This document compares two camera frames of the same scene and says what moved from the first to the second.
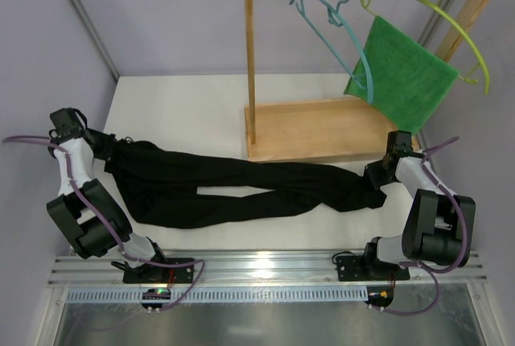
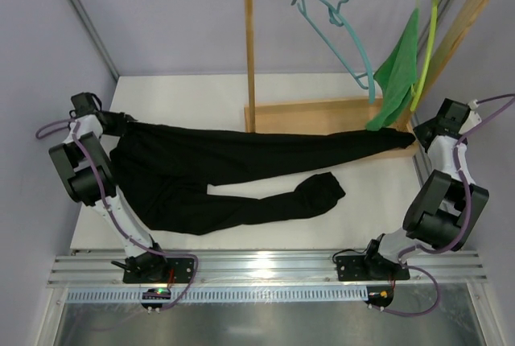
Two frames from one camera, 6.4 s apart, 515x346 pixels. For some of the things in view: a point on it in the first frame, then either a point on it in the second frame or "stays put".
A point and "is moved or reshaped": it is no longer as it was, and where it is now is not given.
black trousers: x=164 y=187 is moved or reshaped
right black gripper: x=374 y=170 to x=423 y=133
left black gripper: x=101 y=144 to x=117 y=121
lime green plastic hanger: x=426 y=2 to x=416 y=92
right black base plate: x=358 y=268 stays put
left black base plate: x=160 y=274 stays put
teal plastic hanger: x=336 y=18 stays put
